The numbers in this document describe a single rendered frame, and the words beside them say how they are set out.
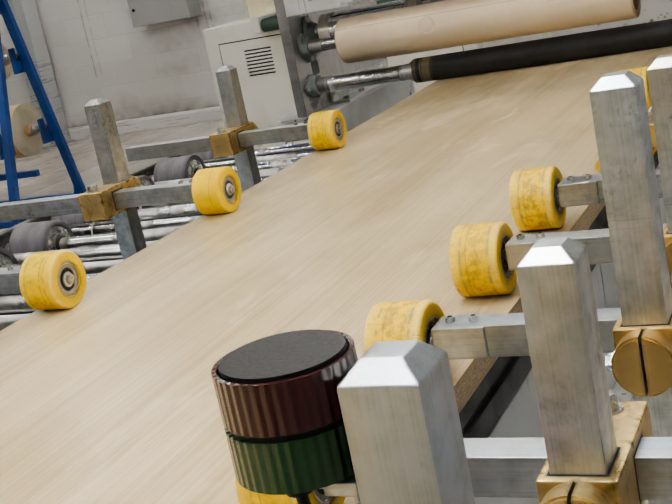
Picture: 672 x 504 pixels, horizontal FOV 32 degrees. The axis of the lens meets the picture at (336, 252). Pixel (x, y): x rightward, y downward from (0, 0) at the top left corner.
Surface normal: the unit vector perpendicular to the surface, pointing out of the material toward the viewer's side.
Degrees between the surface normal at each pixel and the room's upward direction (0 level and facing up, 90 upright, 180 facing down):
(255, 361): 0
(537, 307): 90
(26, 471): 0
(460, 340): 90
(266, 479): 90
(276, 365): 0
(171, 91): 90
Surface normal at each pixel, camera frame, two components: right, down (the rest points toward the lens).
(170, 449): -0.19, -0.95
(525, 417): 0.90, -0.07
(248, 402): -0.45, 0.31
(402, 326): -0.42, -0.42
